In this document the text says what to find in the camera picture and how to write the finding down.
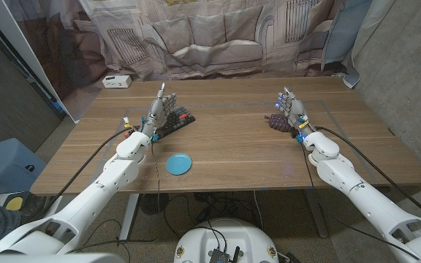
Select blue plastic bin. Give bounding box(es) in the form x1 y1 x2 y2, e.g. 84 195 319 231
0 137 48 201

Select round black floor fan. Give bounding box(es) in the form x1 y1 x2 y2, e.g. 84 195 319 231
140 192 170 216

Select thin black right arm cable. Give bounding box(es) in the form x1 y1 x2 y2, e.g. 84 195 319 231
300 141 421 261

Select white upright panel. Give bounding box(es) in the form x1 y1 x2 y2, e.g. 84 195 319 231
0 0 78 123

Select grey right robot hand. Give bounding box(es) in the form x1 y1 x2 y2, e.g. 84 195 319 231
276 86 313 138

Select printed sofa backdrop cloth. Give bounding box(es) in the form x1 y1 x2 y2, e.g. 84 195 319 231
4 0 394 89

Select yellow and black device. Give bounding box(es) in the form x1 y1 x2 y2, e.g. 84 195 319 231
0 191 33 213

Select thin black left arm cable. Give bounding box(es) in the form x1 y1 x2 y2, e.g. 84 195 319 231
149 140 162 220

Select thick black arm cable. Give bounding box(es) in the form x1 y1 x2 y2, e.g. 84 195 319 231
48 126 137 210
314 126 421 224

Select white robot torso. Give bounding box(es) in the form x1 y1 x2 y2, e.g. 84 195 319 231
173 218 280 263

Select black electronics board on torso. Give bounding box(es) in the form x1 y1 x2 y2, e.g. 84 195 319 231
208 246 241 263

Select grey table leg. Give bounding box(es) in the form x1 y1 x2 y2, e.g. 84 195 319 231
303 189 330 239

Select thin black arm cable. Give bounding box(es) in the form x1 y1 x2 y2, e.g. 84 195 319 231
149 140 162 220
300 141 421 261

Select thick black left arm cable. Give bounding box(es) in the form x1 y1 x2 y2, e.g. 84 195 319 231
48 126 137 210

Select dark purple grape bunch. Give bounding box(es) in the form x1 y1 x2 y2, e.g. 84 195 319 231
264 113 297 134

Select black mechanical keyboard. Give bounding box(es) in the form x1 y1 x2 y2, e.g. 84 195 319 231
124 105 197 142

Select round blue coaster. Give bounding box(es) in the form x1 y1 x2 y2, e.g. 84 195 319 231
165 153 193 176

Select white power box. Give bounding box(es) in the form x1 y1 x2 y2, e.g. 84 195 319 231
102 75 132 89

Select white table leg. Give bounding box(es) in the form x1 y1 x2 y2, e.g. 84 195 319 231
118 193 140 242

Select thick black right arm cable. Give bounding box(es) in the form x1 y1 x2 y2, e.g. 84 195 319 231
314 126 421 224

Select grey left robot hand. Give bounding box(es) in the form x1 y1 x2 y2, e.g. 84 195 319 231
140 83 178 139

